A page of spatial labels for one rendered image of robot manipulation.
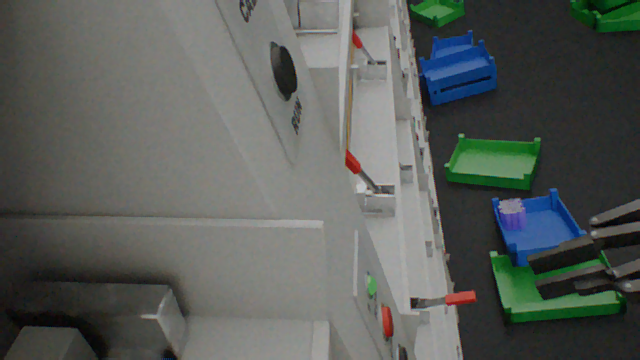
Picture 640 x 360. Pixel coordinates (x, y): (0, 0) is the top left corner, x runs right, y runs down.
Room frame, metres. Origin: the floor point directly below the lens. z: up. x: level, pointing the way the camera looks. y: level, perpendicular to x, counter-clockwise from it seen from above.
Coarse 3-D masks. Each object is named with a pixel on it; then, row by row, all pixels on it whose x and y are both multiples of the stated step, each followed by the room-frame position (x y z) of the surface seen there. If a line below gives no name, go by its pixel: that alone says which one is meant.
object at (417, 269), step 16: (400, 112) 0.77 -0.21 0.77; (400, 128) 0.74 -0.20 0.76; (400, 144) 0.69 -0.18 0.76; (400, 160) 0.65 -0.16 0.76; (416, 176) 0.60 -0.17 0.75; (416, 192) 0.56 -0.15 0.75; (416, 208) 0.53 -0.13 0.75; (416, 224) 0.50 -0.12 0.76; (416, 240) 0.47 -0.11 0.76; (416, 256) 0.44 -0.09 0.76; (416, 272) 0.41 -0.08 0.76; (416, 288) 0.39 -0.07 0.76; (432, 320) 0.34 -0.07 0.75; (416, 336) 0.32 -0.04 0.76; (432, 336) 0.32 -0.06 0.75; (416, 352) 0.30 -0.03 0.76; (432, 352) 0.30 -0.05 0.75
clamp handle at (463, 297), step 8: (448, 296) 0.34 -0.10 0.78; (456, 296) 0.33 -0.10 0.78; (464, 296) 0.33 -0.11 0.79; (472, 296) 0.32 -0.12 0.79; (416, 304) 0.35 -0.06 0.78; (424, 304) 0.35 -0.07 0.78; (432, 304) 0.34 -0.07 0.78; (440, 304) 0.34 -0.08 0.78; (448, 304) 0.33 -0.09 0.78; (456, 304) 0.33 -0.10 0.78
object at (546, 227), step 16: (496, 208) 1.06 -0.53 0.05; (528, 208) 1.03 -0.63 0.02; (544, 208) 1.01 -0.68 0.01; (560, 208) 0.97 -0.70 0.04; (528, 224) 0.97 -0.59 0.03; (544, 224) 0.94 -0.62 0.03; (560, 224) 0.91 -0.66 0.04; (576, 224) 0.83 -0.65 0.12; (512, 240) 0.83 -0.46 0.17; (528, 240) 0.89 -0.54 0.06; (544, 240) 0.86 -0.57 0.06; (560, 240) 0.84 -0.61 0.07; (512, 256) 0.81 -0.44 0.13
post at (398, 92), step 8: (392, 48) 0.76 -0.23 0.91; (392, 56) 0.77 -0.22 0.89; (392, 64) 0.77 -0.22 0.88; (392, 72) 0.77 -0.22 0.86; (392, 80) 0.77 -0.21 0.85; (400, 80) 0.77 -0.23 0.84; (392, 88) 0.77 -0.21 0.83; (400, 88) 0.77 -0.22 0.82; (400, 96) 0.77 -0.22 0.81; (416, 144) 0.78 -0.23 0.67; (416, 152) 0.77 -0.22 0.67; (416, 160) 0.77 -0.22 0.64; (416, 168) 0.77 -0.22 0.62; (432, 216) 0.76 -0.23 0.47; (432, 224) 0.77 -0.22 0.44; (448, 272) 0.85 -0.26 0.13; (448, 280) 0.77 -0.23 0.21; (456, 312) 0.78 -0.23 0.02
